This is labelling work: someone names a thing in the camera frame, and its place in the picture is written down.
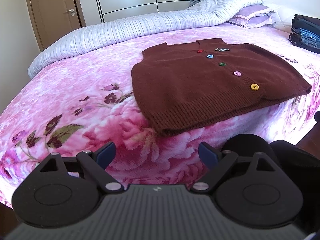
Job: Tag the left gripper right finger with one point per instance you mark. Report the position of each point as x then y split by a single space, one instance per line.
218 164

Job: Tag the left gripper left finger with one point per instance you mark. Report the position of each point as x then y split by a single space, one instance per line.
94 164

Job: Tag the maroon knitted button vest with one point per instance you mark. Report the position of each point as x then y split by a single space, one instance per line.
188 86

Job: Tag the stack of folded dark clothes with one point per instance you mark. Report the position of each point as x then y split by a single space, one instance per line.
305 33

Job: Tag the pink floral bed blanket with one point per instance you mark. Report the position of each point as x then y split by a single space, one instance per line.
83 102

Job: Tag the purple pillow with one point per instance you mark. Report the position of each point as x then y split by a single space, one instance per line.
253 16

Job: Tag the white striped rolled duvet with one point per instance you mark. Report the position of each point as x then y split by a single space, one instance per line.
206 13

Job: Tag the cream padded headboard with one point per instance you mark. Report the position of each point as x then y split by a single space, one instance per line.
282 16

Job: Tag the brown wooden door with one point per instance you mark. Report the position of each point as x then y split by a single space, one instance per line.
53 19

